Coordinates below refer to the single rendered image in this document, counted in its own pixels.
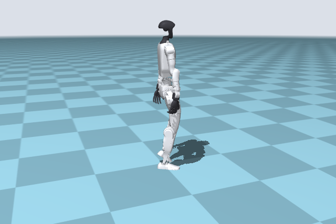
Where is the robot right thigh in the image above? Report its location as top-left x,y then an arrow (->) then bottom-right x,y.
163,91 -> 181,136

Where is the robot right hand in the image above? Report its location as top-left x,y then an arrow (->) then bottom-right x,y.
167,93 -> 180,114

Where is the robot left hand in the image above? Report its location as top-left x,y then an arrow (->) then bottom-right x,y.
153,84 -> 164,104

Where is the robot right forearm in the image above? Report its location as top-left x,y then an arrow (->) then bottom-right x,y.
171,69 -> 181,98

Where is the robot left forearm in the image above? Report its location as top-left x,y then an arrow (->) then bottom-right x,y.
158,71 -> 164,89

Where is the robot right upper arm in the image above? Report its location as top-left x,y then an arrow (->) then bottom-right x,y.
164,45 -> 176,76

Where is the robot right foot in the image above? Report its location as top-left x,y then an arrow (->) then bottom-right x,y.
157,162 -> 180,170

